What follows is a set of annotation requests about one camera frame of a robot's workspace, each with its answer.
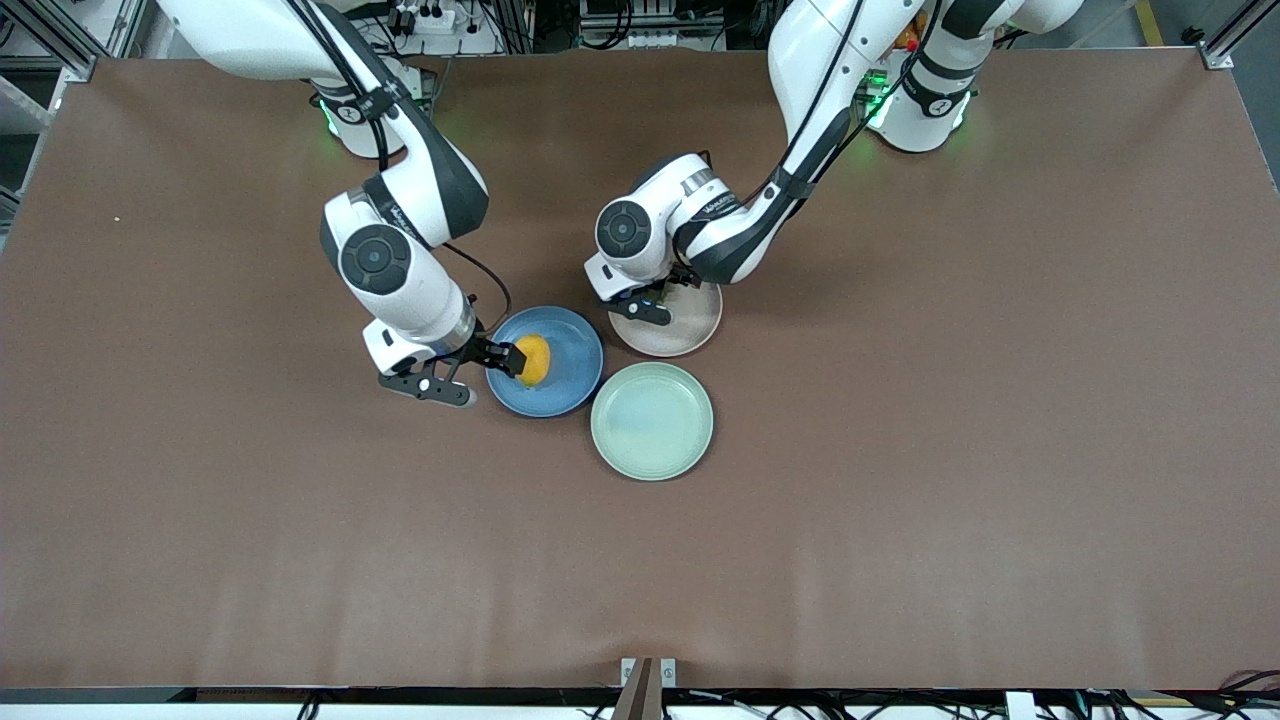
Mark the yellow lemon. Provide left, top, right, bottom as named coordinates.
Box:
left=515, top=334, right=553, bottom=388

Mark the beige plate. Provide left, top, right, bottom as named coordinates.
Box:
left=610, top=280, right=724, bottom=358

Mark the blue plate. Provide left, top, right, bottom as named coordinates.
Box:
left=485, top=305, right=605, bottom=418

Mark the pale green plate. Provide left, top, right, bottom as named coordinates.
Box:
left=590, top=361, right=715, bottom=482

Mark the white power strip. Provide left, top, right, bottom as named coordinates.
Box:
left=385, top=0, right=496, bottom=56

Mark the brown wooden strip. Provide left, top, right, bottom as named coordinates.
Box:
left=612, top=657, right=656, bottom=720

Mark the aluminium frame post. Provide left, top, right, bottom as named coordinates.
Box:
left=1195, top=0, right=1280, bottom=71
left=0, top=0, right=98, bottom=81

